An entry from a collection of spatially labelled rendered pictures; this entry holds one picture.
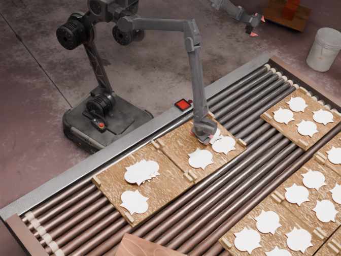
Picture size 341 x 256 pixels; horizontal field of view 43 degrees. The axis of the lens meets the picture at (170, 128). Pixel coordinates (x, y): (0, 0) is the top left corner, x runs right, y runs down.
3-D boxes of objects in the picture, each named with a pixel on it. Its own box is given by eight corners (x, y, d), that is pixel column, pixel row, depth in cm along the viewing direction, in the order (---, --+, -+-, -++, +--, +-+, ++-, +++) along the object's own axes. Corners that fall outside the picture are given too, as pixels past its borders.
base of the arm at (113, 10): (114, 15, 238) (115, -4, 229) (126, 21, 236) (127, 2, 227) (105, 22, 233) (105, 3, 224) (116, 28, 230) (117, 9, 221)
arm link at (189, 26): (201, 16, 212) (192, 19, 204) (202, 43, 217) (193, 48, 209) (127, 13, 233) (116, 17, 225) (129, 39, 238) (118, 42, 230)
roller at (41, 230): (31, 235, 202) (30, 230, 198) (277, 74, 303) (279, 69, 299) (37, 243, 200) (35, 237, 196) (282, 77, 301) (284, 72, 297)
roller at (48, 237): (37, 243, 200) (36, 237, 196) (282, 78, 301) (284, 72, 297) (42, 250, 198) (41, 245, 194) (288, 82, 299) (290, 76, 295)
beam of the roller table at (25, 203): (-2, 217, 208) (-4, 211, 203) (261, 58, 316) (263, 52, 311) (7, 229, 204) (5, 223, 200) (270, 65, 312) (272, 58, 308)
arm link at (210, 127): (202, 105, 230) (195, 110, 223) (222, 112, 225) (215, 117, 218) (198, 124, 235) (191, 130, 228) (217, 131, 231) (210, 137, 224)
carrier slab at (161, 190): (90, 180, 221) (90, 178, 220) (151, 143, 242) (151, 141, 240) (132, 228, 206) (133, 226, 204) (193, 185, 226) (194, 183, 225)
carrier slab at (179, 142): (154, 142, 242) (154, 140, 241) (205, 113, 263) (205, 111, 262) (195, 185, 227) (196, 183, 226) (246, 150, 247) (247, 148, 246)
